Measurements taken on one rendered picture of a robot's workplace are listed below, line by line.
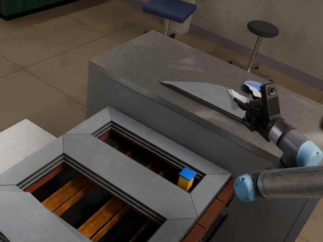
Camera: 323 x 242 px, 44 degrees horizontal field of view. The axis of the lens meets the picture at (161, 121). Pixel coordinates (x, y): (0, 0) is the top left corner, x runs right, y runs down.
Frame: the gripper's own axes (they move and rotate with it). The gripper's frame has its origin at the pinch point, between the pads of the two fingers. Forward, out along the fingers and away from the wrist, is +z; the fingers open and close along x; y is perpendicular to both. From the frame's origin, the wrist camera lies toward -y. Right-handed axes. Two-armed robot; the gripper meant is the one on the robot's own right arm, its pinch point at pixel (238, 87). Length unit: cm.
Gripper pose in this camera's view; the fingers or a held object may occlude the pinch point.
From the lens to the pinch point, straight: 133.5
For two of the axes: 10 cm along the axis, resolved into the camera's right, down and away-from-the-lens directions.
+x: 8.8, -2.8, 3.8
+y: -0.4, 7.5, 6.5
